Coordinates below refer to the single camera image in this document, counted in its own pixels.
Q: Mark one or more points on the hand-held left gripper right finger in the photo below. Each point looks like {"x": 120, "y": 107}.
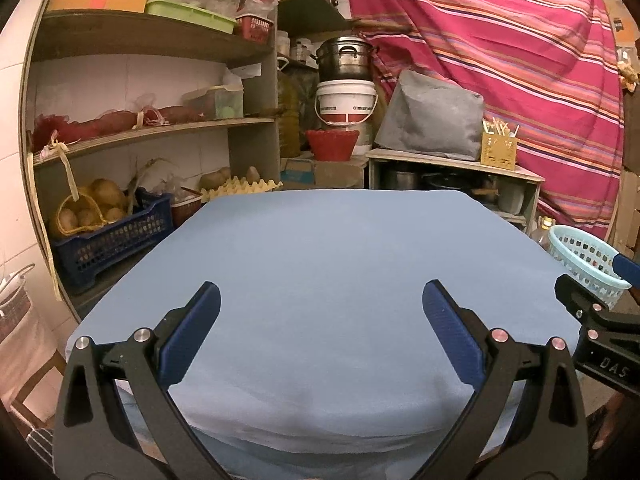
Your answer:
{"x": 455, "y": 332}

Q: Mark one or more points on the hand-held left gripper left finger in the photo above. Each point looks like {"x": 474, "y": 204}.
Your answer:
{"x": 192, "y": 335}

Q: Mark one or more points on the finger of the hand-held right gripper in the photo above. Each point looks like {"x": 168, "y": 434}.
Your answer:
{"x": 629, "y": 270}
{"x": 575, "y": 295}

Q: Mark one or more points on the light blue plastic basket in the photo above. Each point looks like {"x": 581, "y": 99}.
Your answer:
{"x": 580, "y": 255}

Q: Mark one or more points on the cardboard pieces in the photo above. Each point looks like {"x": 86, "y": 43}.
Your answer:
{"x": 625, "y": 210}

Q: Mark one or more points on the small oil bottle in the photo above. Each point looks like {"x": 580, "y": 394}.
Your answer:
{"x": 545, "y": 235}

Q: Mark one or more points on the white container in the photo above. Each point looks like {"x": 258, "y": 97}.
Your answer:
{"x": 511, "y": 196}

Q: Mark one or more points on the dark blue plastic crate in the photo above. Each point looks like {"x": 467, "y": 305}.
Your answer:
{"x": 115, "y": 240}

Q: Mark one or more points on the dark red basket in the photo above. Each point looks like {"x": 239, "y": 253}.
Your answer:
{"x": 185, "y": 210}

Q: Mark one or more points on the blue tablecloth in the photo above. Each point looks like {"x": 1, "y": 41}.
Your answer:
{"x": 325, "y": 260}

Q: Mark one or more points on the black pan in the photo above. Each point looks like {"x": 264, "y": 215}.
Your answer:
{"x": 445, "y": 182}

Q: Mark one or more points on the yellow egg tray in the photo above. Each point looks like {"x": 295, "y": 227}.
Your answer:
{"x": 240, "y": 190}

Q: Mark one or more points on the yellow utensil holder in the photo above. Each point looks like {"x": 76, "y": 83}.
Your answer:
{"x": 499, "y": 152}

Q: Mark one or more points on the small steel pot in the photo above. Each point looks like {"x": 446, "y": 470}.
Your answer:
{"x": 400, "y": 179}

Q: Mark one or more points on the net bag of potatoes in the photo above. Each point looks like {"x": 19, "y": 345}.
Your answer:
{"x": 95, "y": 200}

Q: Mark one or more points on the small wooden cabinet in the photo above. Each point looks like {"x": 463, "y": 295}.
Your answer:
{"x": 450, "y": 165}

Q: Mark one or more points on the white woven bag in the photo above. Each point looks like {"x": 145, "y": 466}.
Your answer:
{"x": 25, "y": 350}

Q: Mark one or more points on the bunch of chopsticks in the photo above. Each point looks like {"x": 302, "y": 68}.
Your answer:
{"x": 500, "y": 127}

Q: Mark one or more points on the brown cardboard box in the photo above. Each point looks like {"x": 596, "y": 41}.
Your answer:
{"x": 330, "y": 175}

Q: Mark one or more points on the grey fabric cover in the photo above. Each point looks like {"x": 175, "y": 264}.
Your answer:
{"x": 430, "y": 120}

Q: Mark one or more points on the red basket bowl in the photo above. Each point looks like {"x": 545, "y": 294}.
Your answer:
{"x": 332, "y": 145}

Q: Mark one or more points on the sweet potato in red net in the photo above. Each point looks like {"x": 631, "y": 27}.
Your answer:
{"x": 85, "y": 130}

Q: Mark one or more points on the translucent plastic container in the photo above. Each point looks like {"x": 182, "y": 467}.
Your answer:
{"x": 215, "y": 102}

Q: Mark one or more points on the large yellow oil bottle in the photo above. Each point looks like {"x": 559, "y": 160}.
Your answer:
{"x": 289, "y": 115}

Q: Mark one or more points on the red striped cloth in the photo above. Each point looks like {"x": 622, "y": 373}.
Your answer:
{"x": 500, "y": 60}

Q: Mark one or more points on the labelled cardboard box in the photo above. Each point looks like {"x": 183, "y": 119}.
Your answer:
{"x": 622, "y": 15}

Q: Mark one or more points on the white plastic bucket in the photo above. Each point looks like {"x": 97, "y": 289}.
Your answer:
{"x": 345, "y": 95}

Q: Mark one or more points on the large steel pot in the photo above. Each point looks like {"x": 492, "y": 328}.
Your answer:
{"x": 345, "y": 60}

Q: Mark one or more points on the curved wooden shelf unit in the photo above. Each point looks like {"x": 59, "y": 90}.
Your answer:
{"x": 150, "y": 40}

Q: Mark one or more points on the glass jar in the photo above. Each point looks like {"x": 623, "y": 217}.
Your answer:
{"x": 302, "y": 52}

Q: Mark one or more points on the white jar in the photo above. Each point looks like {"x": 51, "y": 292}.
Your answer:
{"x": 283, "y": 44}

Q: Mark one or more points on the small red mesh basket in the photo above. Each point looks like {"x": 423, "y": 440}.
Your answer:
{"x": 255, "y": 27}

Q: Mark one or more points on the green plastic tray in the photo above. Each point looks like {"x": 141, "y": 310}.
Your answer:
{"x": 190, "y": 15}

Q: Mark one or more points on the yellow cardboard box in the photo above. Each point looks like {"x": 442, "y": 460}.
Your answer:
{"x": 95, "y": 0}

